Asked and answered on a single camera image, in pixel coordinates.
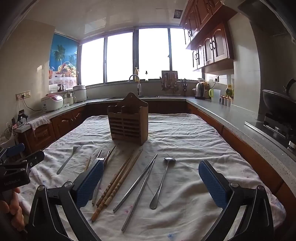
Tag wooden utensil holder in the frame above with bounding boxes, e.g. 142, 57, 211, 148
107, 92, 149, 146

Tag person's left hand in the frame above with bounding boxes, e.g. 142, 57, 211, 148
0, 187, 26, 232

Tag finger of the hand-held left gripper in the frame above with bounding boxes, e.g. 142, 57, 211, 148
14, 150, 45, 168
0, 143, 25, 164

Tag pale cutting board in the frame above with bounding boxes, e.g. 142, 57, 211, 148
161, 70, 178, 80

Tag fruit print roller blind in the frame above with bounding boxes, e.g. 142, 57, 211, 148
48, 32, 79, 86

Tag tall white cooker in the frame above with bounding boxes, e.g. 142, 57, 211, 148
73, 85, 88, 103

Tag white cable bundle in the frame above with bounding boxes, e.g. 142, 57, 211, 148
0, 122, 18, 139

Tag large kitchen window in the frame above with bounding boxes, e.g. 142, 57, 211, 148
79, 27, 204, 87

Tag black power cable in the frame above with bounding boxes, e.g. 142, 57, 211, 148
22, 96, 45, 112

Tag dark range hood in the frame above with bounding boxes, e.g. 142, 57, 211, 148
238, 0, 296, 37

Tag grey speckled kitchen countertop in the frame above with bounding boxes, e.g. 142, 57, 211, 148
14, 96, 296, 183

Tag brown wooden base cabinets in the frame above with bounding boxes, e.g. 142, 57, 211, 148
17, 102, 296, 209

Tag white floral tablecloth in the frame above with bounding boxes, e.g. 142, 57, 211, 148
17, 113, 287, 241

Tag pink and white rice cooker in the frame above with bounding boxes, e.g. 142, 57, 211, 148
41, 94, 64, 112

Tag long silver spoon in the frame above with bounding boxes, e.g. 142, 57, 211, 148
149, 157, 176, 210

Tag chrome kitchen faucet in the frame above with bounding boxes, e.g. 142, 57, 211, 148
128, 74, 142, 98

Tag white pitcher with green handle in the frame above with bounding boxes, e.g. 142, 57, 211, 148
209, 88, 221, 103

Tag steel kitchen sink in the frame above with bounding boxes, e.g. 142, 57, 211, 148
103, 95, 160, 100

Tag brown wooden wall cabinets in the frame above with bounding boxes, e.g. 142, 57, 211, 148
180, 0, 238, 71

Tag brown wooden chopstick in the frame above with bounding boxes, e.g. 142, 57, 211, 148
95, 155, 134, 207
103, 158, 137, 208
91, 149, 144, 222

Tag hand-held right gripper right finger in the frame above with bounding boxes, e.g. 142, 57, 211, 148
198, 160, 275, 241

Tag wire dish rack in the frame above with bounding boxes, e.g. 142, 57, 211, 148
161, 77, 182, 95

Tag gas stove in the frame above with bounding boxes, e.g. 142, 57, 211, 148
245, 113, 296, 151

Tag small white food processor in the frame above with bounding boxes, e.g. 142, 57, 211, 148
62, 91, 77, 105

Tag steel electric kettle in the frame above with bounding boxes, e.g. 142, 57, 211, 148
194, 82, 206, 100

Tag black wok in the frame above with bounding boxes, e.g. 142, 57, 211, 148
262, 78, 296, 116

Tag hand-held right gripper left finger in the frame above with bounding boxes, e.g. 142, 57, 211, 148
27, 159, 104, 241

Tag spice jar set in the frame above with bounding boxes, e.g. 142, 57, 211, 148
220, 95, 232, 107

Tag pale floral rag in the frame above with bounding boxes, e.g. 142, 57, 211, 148
28, 115, 52, 137

